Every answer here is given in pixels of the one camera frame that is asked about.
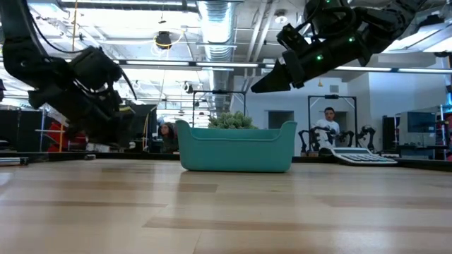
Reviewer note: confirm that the black cabinet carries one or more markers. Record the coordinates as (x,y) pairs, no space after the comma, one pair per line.
(17,130)
(388,132)

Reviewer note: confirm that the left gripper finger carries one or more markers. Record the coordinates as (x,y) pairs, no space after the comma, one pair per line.
(120,130)
(83,130)

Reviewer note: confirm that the white desk calculator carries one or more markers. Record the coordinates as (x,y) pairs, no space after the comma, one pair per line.
(363,158)

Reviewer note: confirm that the person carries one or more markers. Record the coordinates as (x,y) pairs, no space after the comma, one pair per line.
(166,132)
(328,128)

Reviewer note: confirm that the red furniture piece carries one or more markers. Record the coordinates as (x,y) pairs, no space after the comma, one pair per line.
(56,132)

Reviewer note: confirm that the black hanging camera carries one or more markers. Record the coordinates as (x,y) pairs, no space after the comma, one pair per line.
(189,88)

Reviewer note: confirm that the black ceiling device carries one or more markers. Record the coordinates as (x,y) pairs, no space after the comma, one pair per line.
(163,39)

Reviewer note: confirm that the grey wall vent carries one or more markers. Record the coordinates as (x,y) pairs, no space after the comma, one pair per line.
(334,88)

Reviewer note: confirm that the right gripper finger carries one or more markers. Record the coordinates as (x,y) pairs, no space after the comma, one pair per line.
(279,75)
(279,87)

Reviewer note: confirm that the bright ceiling light panel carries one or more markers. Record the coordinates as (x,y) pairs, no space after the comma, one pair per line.
(395,46)

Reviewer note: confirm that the black gantry frame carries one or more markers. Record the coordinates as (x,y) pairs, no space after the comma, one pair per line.
(219,92)
(332,96)

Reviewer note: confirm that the neighbouring station robot arm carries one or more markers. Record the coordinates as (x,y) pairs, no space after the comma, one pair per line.
(303,139)
(367,132)

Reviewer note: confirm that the black computer monitor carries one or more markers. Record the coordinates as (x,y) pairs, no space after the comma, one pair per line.
(146,120)

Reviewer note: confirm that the round ceiling fixture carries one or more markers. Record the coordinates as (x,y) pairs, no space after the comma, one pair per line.
(280,18)

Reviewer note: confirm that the white sheet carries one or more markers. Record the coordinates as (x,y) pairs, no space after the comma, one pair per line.
(53,114)

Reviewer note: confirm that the grey metal rack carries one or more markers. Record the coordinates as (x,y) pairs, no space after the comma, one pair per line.
(42,137)

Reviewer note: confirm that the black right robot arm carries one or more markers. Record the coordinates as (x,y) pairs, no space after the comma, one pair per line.
(388,17)

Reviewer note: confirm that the long LED light bar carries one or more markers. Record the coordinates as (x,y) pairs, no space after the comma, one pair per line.
(226,64)

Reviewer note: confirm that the teal plastic bin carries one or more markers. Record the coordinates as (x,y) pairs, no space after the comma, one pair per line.
(236,151)

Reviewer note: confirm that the colourful patterned cloth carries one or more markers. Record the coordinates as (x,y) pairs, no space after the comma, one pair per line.
(99,147)

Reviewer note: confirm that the silver ventilation duct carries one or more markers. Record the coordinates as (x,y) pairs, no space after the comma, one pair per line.
(217,28)

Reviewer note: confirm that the green artificial succulent plant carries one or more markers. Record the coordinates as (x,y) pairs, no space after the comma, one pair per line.
(231,121)

